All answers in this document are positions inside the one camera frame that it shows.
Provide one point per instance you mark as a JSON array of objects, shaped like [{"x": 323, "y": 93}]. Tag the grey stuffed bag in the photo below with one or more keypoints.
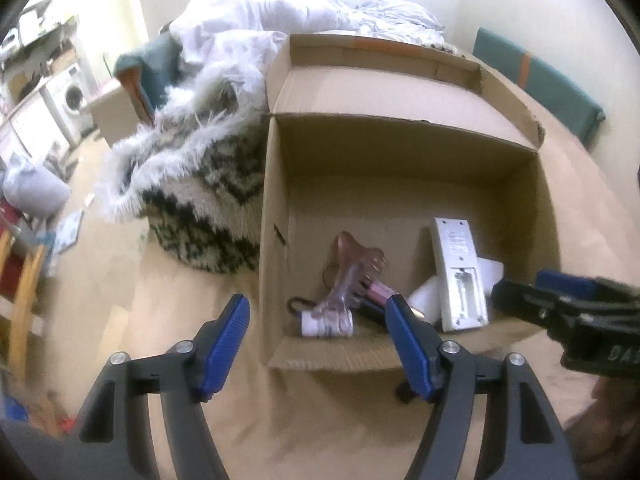
[{"x": 33, "y": 189}]

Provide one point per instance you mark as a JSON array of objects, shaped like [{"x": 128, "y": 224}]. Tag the brown cardboard box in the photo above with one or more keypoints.
[{"x": 378, "y": 138}]

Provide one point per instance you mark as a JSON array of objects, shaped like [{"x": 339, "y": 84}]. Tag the white pill bottle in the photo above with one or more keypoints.
[{"x": 330, "y": 324}]

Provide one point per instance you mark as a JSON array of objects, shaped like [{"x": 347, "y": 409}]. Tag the yellow wooden chair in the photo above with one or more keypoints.
[{"x": 17, "y": 320}]

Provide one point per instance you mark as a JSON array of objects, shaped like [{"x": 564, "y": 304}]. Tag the white bedding pile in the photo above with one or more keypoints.
[{"x": 246, "y": 35}]

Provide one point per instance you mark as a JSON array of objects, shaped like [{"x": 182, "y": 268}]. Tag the black cylindrical device with strap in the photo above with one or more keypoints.
[{"x": 368, "y": 309}]

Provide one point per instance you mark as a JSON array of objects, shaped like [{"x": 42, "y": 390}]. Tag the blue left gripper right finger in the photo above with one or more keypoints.
[{"x": 416, "y": 343}]

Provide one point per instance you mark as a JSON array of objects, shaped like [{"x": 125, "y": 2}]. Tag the white wall charger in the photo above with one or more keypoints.
[{"x": 491, "y": 271}]

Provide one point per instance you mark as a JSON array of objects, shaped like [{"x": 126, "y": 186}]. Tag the white rounded case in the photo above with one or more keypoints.
[{"x": 425, "y": 300}]

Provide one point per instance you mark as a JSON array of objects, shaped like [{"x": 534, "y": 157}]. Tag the white washing machine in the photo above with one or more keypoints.
[{"x": 66, "y": 94}]

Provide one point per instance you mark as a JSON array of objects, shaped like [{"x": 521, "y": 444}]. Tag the teal armchair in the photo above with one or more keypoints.
[{"x": 147, "y": 72}]

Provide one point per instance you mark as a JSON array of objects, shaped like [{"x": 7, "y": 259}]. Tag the black white furry blanket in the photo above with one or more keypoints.
[{"x": 196, "y": 174}]

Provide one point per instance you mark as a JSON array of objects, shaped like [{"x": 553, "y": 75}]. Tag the pink translucent scraping comb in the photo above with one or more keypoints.
[{"x": 357, "y": 268}]

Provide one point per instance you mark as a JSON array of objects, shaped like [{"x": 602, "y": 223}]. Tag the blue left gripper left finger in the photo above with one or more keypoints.
[{"x": 217, "y": 343}]

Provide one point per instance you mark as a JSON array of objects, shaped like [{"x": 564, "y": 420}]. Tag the pink gold-tipped tube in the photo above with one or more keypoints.
[{"x": 379, "y": 293}]

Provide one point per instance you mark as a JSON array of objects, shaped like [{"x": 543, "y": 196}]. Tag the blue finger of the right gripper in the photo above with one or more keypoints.
[{"x": 567, "y": 284}]

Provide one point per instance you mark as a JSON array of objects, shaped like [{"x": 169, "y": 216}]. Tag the green cushion with orange stripe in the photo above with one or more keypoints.
[{"x": 556, "y": 92}]

